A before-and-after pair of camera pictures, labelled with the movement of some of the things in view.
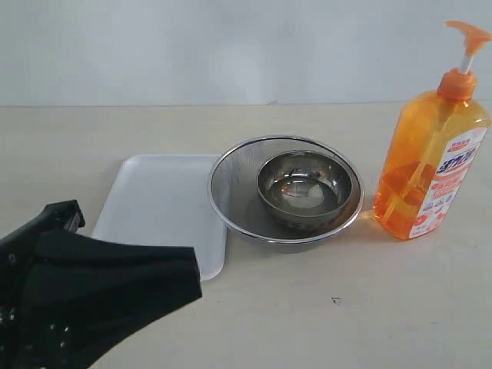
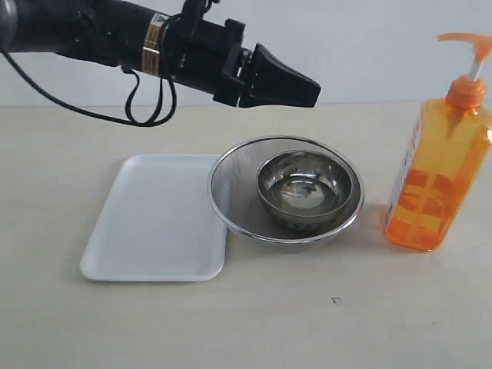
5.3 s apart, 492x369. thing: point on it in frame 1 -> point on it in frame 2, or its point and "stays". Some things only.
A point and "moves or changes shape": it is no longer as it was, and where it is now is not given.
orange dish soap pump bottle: [433, 155] moves or changes shape
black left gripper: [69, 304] -> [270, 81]
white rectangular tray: [167, 200] stays
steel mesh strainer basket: [286, 193] stays
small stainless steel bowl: [304, 188] stays
